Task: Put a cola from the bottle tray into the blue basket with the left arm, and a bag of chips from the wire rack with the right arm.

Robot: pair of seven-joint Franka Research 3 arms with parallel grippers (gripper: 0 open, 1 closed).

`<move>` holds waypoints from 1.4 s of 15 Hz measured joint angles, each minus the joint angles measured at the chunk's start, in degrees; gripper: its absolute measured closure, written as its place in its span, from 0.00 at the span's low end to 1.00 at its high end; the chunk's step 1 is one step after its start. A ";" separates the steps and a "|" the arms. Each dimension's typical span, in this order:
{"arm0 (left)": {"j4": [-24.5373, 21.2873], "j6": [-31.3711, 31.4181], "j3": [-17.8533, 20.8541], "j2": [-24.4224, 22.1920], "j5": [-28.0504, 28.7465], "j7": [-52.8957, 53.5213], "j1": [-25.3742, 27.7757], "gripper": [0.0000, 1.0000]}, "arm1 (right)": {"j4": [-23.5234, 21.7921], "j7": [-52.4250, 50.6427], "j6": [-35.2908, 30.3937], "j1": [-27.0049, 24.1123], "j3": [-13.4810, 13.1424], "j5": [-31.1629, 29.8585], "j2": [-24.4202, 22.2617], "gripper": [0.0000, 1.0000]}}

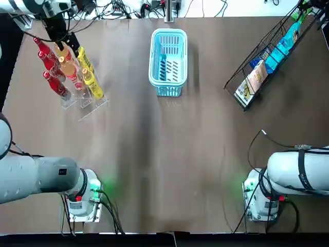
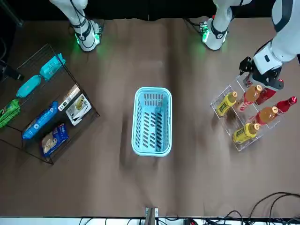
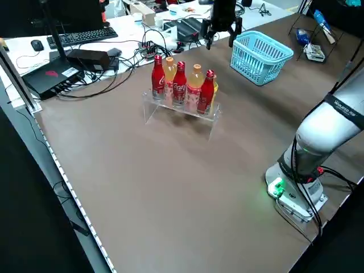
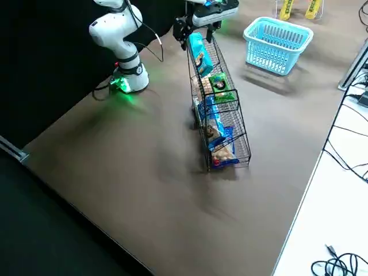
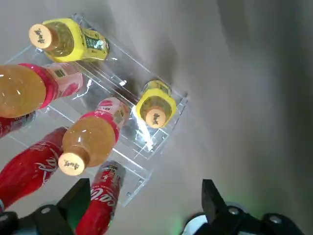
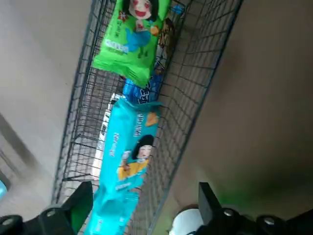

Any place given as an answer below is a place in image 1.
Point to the red cola bottle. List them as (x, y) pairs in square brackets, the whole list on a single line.
[(57, 87), (42, 47), (50, 63)]

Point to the yellow drink bottle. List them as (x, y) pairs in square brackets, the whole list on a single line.
[(84, 59), (93, 85)]

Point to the black usb hub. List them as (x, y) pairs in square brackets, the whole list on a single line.
[(119, 10)]

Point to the orange tea bottle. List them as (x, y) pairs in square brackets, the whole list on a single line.
[(65, 54), (72, 74)]

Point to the long blue snack packet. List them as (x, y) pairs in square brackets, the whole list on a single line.
[(255, 63)]

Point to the teal chips bag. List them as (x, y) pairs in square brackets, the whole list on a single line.
[(295, 31), (273, 60)]

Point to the aluminium frame rail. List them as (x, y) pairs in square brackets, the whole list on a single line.
[(27, 21)]

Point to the clear acrylic bottle tray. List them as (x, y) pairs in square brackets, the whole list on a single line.
[(90, 110)]

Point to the green snack bag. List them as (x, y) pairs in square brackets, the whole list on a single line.
[(299, 15)]

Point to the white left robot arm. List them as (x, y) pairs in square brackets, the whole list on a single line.
[(25, 175)]

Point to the white yellow snack packet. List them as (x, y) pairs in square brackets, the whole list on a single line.
[(244, 92)]

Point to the aluminium camera post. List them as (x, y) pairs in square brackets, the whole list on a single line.
[(171, 10)]

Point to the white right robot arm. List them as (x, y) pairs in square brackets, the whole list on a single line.
[(288, 169)]

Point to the light blue plastic basket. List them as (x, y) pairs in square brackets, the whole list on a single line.
[(168, 32)]

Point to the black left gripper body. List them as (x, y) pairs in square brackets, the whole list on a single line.
[(56, 28)]

